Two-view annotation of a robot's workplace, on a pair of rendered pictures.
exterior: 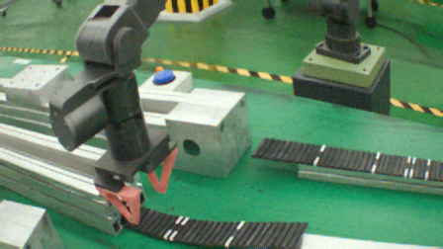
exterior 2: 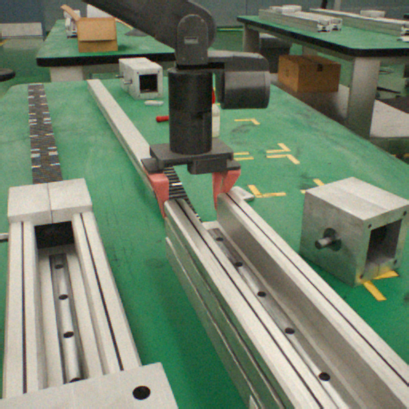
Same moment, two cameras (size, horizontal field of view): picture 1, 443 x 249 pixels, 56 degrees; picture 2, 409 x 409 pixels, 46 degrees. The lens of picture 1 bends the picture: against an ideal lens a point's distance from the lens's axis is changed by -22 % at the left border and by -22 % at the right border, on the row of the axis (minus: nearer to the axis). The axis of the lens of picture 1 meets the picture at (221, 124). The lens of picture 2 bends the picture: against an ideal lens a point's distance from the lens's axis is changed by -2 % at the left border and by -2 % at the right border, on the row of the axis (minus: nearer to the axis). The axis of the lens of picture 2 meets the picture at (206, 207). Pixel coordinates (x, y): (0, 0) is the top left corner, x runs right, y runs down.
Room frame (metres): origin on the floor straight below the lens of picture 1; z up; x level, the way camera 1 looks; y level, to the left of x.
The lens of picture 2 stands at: (1.02, 0.54, 1.13)
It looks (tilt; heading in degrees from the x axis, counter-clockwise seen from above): 26 degrees down; 220
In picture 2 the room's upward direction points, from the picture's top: straight up
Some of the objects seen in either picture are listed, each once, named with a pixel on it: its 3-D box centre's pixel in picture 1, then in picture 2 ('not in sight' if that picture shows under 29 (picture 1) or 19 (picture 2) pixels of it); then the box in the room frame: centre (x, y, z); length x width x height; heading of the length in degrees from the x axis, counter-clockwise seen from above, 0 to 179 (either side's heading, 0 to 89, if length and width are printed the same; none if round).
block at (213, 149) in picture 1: (213, 127); (44, 229); (0.73, 0.01, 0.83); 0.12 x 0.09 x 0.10; 149
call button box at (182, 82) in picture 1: (164, 95); not in sight; (0.91, 0.10, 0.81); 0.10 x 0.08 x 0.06; 149
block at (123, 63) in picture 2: not in sight; (132, 74); (-0.09, -0.72, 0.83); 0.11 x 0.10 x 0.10; 150
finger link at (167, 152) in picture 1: (148, 171); (173, 186); (0.58, 0.11, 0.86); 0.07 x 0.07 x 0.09; 59
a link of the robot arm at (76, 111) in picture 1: (89, 86); (221, 61); (0.53, 0.15, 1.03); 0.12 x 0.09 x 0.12; 136
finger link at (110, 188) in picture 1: (130, 192); (208, 181); (0.54, 0.13, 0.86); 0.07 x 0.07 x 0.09; 59
